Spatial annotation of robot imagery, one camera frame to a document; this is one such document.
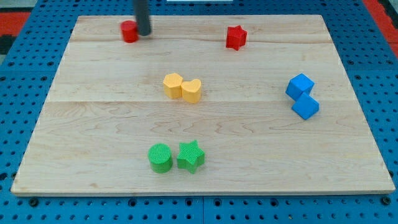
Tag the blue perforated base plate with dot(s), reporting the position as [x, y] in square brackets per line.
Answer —
[29, 68]

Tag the lower blue cube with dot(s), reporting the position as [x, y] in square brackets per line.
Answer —
[305, 106]

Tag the red cylinder block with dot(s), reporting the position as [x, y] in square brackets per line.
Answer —
[129, 31]

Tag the light wooden board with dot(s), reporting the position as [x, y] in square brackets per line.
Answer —
[106, 108]

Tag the blue cube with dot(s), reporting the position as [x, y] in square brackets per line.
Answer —
[298, 85]
[305, 106]

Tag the yellow heart block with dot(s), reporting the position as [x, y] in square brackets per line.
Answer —
[191, 91]

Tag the yellow hexagon block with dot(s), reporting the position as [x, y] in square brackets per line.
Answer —
[172, 85]

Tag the red star block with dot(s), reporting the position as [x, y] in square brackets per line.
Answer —
[235, 37]

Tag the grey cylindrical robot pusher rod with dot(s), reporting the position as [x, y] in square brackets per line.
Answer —
[141, 10]

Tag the upper blue cube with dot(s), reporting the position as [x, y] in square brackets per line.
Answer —
[298, 85]

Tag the green star block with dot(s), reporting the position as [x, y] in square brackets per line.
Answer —
[190, 157]

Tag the green cylinder block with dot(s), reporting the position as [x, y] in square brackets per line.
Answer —
[160, 158]

